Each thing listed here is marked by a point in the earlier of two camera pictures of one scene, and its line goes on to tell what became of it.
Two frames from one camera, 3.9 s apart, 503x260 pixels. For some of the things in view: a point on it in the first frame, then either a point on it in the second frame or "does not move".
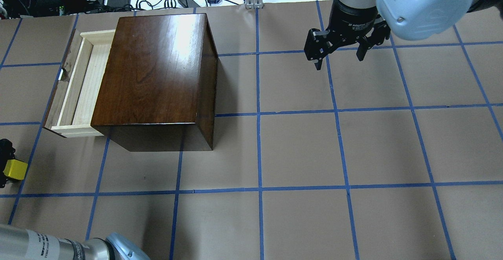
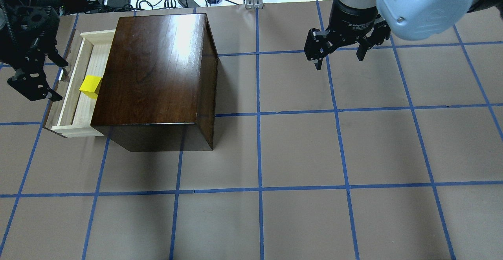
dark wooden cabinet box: x=158 y=91 does not move
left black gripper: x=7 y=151 to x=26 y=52
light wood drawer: x=70 y=112 does not move
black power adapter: x=186 y=1 does not move
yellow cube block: x=15 y=169 to x=90 y=86
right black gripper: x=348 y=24 does not move
